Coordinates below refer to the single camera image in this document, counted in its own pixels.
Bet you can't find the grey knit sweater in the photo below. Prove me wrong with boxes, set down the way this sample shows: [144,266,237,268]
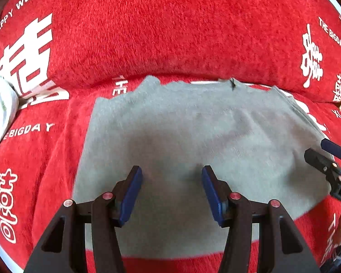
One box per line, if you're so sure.
[73,76,330,259]

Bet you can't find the red folded quilt roll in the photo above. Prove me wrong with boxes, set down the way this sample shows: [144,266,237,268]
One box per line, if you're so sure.
[0,0,341,102]

